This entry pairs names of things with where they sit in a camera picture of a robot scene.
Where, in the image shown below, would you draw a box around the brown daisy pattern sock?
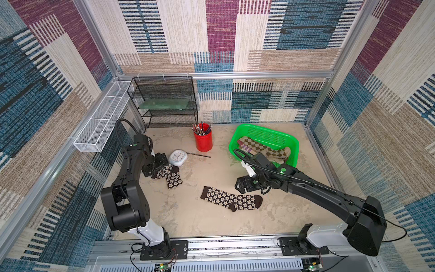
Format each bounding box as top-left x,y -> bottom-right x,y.
201,187 -> 263,212

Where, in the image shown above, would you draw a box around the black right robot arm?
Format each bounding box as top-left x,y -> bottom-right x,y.
233,149 -> 387,256

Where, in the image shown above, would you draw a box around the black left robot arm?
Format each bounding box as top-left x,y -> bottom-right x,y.
101,119 -> 171,258

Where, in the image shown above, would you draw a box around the light blue alarm clock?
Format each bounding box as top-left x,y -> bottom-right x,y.
168,150 -> 188,167

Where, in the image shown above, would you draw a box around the black pen on table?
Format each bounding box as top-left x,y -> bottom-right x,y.
187,153 -> 211,158

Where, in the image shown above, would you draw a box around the red ribbed plastic cup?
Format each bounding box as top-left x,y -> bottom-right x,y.
194,132 -> 213,152

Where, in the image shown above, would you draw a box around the pens in red cup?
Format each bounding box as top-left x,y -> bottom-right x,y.
192,122 -> 212,136

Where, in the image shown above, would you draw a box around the green plastic basket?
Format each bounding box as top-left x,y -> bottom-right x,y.
229,124 -> 299,167

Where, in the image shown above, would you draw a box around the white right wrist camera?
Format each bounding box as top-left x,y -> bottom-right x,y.
241,162 -> 257,177

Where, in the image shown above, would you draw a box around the black wire mesh shelf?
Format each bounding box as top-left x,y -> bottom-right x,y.
128,76 -> 198,128

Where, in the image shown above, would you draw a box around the white wire wall basket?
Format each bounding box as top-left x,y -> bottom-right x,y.
74,81 -> 130,153

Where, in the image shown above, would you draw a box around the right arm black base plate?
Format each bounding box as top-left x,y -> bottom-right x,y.
276,236 -> 329,256

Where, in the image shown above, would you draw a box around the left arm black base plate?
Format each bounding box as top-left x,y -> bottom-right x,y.
139,240 -> 189,261

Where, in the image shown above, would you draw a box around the aluminium front rail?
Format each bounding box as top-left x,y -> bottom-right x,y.
85,235 -> 386,272

